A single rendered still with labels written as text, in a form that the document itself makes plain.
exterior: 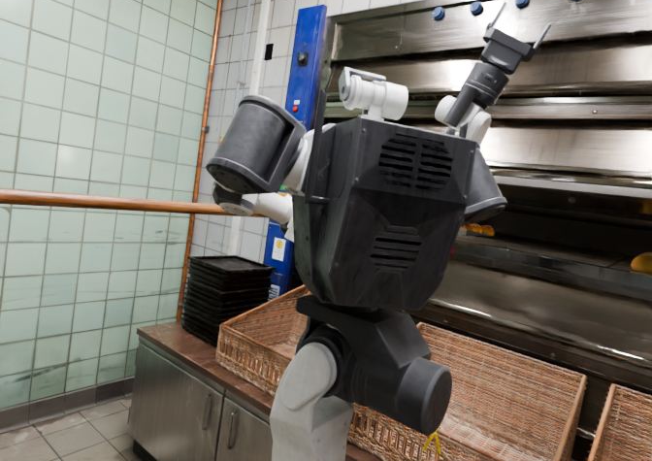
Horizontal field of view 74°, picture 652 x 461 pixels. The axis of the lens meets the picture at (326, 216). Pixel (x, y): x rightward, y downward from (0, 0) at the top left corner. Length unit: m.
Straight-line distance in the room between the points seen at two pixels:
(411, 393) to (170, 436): 1.40
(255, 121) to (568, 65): 1.18
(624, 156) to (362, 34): 1.15
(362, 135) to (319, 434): 0.56
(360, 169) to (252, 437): 1.17
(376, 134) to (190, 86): 2.11
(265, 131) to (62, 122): 1.70
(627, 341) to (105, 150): 2.27
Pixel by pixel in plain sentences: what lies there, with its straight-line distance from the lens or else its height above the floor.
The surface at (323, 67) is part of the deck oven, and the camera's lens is 2.13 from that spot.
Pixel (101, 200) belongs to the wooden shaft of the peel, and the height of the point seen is 1.19.
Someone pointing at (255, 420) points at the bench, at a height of 0.51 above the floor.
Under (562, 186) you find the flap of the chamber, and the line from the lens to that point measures 1.43.
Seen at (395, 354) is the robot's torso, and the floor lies 1.04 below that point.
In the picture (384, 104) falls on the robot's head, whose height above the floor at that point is 1.46.
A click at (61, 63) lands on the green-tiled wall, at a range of 2.37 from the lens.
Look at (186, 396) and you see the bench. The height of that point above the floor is 0.43.
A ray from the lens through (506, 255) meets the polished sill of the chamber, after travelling 1.60.
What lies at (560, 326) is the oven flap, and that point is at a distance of 1.58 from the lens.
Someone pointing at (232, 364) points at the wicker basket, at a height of 0.61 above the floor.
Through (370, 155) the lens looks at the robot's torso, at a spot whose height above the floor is 1.34.
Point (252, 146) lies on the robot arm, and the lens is 0.71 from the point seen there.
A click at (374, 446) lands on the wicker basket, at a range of 1.36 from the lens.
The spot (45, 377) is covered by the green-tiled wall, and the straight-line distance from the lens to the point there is 2.59.
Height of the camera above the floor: 1.28
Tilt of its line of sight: 3 degrees down
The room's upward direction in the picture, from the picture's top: 8 degrees clockwise
